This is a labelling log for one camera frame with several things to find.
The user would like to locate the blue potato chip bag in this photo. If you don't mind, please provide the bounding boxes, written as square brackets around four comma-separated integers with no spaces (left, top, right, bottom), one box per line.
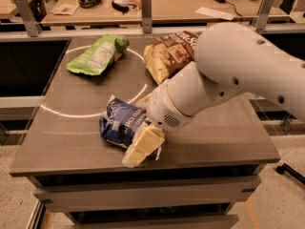
[99,95,153,149]

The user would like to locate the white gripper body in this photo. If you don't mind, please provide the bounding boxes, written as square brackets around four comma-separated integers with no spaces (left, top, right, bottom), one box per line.
[146,80,193,132]

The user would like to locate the metal bracket left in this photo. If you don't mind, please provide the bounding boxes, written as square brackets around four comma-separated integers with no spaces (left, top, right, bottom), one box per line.
[13,0,41,37]

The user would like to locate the black sunglasses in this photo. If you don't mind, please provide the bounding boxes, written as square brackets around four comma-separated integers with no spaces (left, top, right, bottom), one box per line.
[112,0,136,14]

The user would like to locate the white paper sheet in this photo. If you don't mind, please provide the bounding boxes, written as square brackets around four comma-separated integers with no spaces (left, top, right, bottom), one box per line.
[196,7,235,21]

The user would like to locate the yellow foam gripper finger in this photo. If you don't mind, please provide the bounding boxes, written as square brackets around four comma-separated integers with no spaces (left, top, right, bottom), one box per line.
[122,125,165,168]
[135,94,152,110]

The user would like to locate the metal bracket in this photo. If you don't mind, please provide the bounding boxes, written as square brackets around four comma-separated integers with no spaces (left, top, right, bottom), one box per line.
[253,0,274,31]
[141,0,153,33]
[13,0,41,37]

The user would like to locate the metal bracket right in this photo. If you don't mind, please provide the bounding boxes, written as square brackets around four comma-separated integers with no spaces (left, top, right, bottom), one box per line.
[253,0,274,31]

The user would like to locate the brown sea salt chip bag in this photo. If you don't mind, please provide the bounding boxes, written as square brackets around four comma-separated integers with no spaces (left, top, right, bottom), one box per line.
[143,31,198,85]

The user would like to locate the metal bracket middle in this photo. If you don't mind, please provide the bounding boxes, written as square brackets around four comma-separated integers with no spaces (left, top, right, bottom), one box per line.
[141,0,153,33]

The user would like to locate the paper card on desk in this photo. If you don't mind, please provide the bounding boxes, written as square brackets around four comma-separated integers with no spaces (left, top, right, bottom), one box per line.
[51,4,78,15]

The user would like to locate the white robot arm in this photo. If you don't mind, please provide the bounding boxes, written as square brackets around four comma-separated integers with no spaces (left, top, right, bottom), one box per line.
[122,22,305,168]

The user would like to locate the green rice chip bag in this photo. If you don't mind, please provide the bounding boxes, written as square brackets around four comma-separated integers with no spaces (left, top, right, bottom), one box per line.
[66,34,130,75]

